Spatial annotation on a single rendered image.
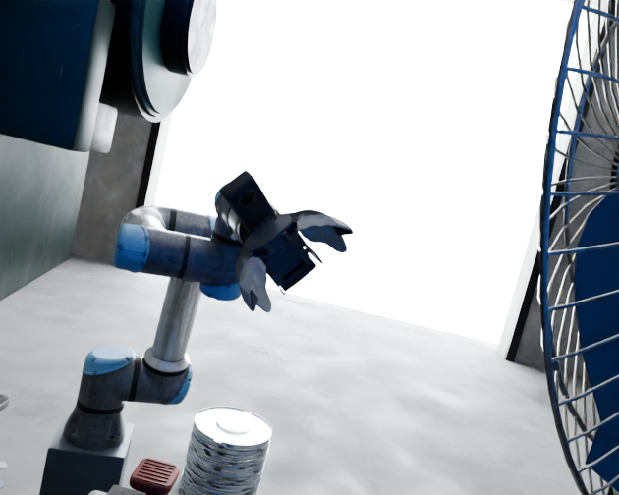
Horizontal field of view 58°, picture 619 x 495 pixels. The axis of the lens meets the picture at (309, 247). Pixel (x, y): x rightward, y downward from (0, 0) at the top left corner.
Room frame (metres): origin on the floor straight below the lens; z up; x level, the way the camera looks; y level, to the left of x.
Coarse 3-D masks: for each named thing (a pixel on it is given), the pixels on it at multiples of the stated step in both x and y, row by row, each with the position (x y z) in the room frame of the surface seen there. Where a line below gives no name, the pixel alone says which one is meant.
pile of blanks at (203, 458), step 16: (192, 432) 1.89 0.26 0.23; (192, 448) 1.89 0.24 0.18; (208, 448) 1.82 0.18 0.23; (224, 448) 1.80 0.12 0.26; (256, 448) 1.84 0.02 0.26; (192, 464) 1.84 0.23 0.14; (208, 464) 1.80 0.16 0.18; (224, 464) 1.80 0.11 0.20; (240, 464) 1.81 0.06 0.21; (256, 464) 1.87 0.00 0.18; (192, 480) 1.83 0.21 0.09; (208, 480) 1.81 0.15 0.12; (224, 480) 1.80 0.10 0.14; (240, 480) 1.83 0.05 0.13; (256, 480) 1.88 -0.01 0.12
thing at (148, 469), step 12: (144, 468) 0.75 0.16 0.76; (156, 468) 0.75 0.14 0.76; (168, 468) 0.76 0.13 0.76; (132, 480) 0.72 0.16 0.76; (144, 480) 0.72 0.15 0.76; (156, 480) 0.73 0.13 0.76; (168, 480) 0.73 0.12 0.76; (144, 492) 0.71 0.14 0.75; (156, 492) 0.71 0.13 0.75; (168, 492) 0.72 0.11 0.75
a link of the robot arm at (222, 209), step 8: (224, 184) 0.94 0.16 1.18; (216, 192) 0.93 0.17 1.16; (216, 200) 0.91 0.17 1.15; (224, 200) 0.88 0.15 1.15; (216, 208) 0.92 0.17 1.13; (224, 208) 0.87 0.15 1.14; (216, 216) 0.91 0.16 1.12; (224, 216) 0.87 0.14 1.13; (216, 224) 0.90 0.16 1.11; (224, 224) 0.88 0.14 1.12; (216, 232) 0.89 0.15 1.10; (224, 232) 0.88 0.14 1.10; (232, 232) 0.86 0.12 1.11
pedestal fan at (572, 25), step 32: (576, 0) 0.28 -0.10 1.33; (608, 0) 0.40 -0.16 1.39; (576, 32) 0.35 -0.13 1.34; (608, 32) 0.42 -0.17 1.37; (576, 128) 0.41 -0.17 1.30; (544, 160) 0.33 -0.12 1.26; (576, 160) 0.41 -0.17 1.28; (608, 160) 0.47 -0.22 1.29; (544, 192) 0.27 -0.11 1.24; (576, 192) 0.28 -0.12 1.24; (608, 192) 0.28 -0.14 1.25; (544, 224) 0.28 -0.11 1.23; (608, 224) 0.40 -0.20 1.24; (544, 256) 0.28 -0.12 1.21; (576, 256) 0.38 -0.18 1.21; (608, 256) 0.39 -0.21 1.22; (544, 288) 0.28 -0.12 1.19; (576, 288) 0.37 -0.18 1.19; (608, 288) 0.38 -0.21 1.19; (544, 320) 0.28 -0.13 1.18; (608, 320) 0.38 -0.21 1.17; (544, 352) 0.29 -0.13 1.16; (576, 352) 0.29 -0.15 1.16; (608, 352) 0.37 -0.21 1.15; (576, 384) 0.39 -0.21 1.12; (608, 384) 0.36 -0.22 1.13; (576, 416) 0.37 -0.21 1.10; (608, 416) 0.36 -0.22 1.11; (576, 448) 0.36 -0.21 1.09; (608, 448) 0.36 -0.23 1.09; (576, 480) 0.32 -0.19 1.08; (608, 480) 0.35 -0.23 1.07
